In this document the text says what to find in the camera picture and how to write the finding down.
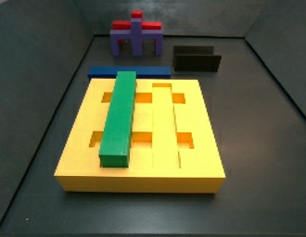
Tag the yellow slotted board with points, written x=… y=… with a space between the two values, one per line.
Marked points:
x=173 y=156

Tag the black angled bracket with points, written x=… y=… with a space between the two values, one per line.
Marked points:
x=194 y=58

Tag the green long block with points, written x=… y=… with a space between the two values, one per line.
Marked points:
x=113 y=152

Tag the purple bridge-shaped block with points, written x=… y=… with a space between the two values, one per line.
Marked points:
x=136 y=35

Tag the red bridge-shaped block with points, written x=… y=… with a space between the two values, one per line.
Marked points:
x=136 y=14

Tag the blue long block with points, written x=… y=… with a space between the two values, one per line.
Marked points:
x=142 y=72

